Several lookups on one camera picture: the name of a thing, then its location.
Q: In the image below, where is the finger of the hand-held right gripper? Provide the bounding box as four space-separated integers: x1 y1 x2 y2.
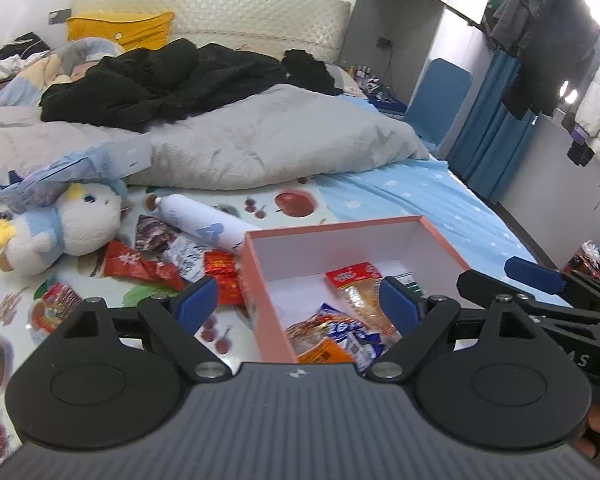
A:
456 270 600 328
504 256 600 307

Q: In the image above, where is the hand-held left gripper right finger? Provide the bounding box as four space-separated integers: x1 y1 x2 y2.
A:
365 275 554 384

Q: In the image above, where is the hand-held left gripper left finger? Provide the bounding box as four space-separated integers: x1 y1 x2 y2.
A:
59 275 232 383

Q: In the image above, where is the green-label snack packet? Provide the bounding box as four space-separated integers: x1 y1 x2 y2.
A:
395 270 424 297

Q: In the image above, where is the shiny red foil packet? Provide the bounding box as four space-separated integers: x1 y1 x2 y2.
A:
203 250 246 306

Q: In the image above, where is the silver white snack packet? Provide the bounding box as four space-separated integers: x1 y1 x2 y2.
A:
167 235 211 283

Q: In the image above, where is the red-label clear snack packet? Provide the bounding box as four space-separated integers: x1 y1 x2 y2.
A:
325 261 398 338

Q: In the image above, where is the blue white snack packet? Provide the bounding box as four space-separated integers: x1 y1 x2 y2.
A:
285 302 387 373

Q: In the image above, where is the long red snack packet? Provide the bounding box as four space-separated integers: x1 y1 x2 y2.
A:
103 240 186 291

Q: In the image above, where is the orange snack packet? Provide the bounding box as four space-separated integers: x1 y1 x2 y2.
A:
297 338 357 365

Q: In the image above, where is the pink cardboard box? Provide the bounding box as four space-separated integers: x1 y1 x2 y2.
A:
241 215 473 365

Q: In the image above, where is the round red snack packet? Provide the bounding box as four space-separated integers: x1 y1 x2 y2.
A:
30 282 83 333

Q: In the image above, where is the red suitcase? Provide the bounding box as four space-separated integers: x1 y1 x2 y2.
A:
562 252 600 283

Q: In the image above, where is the white spray bottle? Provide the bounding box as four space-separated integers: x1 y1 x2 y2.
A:
146 193 258 256

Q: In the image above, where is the blue star bed sheet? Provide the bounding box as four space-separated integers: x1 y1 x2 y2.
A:
315 157 566 311

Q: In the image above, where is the small black hanging garment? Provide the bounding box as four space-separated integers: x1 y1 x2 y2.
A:
567 140 594 167

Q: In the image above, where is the white plush toy blue hat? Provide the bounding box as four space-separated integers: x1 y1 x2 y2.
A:
0 182 126 276

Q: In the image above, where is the blue curtain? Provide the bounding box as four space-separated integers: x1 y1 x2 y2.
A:
447 50 538 201

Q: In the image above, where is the grey duvet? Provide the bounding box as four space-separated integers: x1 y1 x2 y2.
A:
0 82 431 191

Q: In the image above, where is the light blue plastic bag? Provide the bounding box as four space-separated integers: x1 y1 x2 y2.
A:
0 135 153 213

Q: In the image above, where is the fruit print bed sheet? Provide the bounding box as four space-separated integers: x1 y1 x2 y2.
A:
0 175 341 466

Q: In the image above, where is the blue chair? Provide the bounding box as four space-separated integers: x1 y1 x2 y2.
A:
405 58 473 146

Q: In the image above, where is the dark blue cloth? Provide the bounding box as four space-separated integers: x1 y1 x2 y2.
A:
360 80 408 116

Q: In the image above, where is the large black garment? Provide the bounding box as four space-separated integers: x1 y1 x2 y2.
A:
40 39 291 133

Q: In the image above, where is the hanging black jacket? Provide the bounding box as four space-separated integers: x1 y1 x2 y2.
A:
502 0 600 118

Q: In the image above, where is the row of small bottles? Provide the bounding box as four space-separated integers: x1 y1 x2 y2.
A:
350 62 381 86

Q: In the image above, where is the hanging grey jacket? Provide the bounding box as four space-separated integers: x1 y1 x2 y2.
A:
490 0 548 56

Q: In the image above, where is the yellow pillow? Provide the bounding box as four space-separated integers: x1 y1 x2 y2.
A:
66 10 176 58

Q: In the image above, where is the pastel patterned blanket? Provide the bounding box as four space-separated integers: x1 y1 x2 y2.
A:
0 37 126 111

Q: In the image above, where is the cream quilted headboard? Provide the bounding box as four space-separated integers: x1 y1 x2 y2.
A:
70 0 353 63

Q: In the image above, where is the grey wardrobe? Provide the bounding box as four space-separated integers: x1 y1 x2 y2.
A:
337 0 503 126

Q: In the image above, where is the pile of clothes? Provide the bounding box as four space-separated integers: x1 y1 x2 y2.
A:
0 32 51 83

